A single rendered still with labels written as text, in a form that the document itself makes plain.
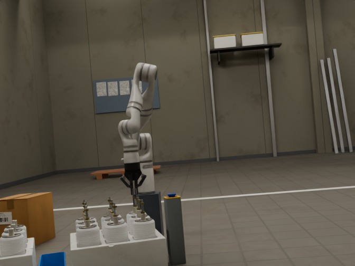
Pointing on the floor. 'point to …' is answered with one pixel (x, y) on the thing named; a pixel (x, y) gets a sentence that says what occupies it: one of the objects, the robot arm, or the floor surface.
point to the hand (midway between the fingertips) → (134, 191)
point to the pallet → (115, 172)
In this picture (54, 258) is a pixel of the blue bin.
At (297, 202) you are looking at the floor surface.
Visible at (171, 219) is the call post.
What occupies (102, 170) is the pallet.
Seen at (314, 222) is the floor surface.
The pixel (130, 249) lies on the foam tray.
